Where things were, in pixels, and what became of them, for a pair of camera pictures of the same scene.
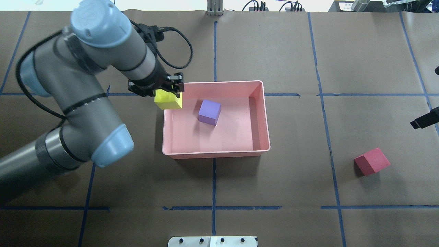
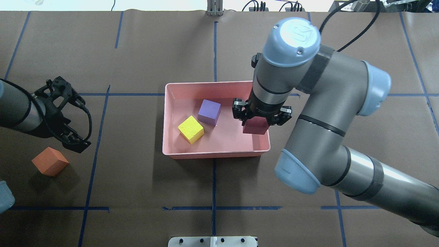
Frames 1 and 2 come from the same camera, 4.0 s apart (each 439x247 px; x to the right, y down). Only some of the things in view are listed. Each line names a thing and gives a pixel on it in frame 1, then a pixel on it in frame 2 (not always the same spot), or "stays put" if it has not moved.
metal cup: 359,6 stays put
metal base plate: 212,241 stays put
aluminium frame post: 214,8 stays put
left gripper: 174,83 -> 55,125
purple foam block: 209,112 stays put
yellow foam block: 167,100 -> 191,129
